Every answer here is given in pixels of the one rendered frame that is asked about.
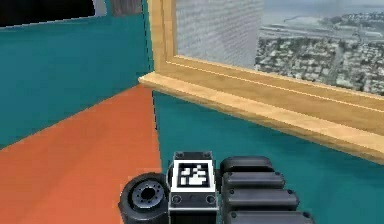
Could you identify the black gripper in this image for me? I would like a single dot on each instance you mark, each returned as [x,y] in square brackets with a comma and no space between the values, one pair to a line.
[145,197]

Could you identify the wooden framed window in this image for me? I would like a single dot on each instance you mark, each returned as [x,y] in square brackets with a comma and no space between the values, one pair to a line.
[266,86]

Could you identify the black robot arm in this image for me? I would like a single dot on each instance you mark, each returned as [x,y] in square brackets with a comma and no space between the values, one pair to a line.
[253,196]

